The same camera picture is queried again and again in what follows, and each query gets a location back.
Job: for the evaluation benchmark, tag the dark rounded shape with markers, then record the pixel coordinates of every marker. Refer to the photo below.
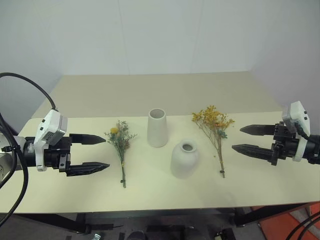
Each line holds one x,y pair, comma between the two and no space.
136,235

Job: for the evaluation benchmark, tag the green dried flower bouquet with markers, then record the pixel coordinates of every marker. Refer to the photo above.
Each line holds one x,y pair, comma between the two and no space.
119,142

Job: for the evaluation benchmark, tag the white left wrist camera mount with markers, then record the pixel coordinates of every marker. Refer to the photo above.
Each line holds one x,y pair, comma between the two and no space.
48,125

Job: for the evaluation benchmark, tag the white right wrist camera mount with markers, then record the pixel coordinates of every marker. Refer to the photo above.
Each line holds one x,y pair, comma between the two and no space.
297,113

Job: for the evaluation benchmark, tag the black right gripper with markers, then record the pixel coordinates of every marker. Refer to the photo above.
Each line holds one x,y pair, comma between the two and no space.
285,146

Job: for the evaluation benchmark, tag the round white ceramic vase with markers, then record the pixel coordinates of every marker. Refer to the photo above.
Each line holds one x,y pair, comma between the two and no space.
183,162

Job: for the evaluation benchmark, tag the orange floor mat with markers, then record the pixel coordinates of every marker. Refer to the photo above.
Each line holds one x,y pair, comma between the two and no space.
280,225

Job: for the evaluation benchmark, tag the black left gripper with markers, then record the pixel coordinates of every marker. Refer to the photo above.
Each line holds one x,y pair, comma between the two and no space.
56,155

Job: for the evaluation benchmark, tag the tall white cone vase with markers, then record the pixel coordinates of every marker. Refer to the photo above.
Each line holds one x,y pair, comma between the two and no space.
157,130

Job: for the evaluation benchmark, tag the yellow dried flower bouquet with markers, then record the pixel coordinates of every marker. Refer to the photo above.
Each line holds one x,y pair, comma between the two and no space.
212,122

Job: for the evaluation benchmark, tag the black metal table frame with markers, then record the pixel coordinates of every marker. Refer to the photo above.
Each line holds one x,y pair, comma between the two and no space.
262,212

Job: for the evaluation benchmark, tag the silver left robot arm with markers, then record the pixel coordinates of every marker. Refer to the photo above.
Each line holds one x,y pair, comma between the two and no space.
28,152

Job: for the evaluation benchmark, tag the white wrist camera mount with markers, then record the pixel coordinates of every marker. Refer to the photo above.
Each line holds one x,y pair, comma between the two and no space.
297,113
48,125

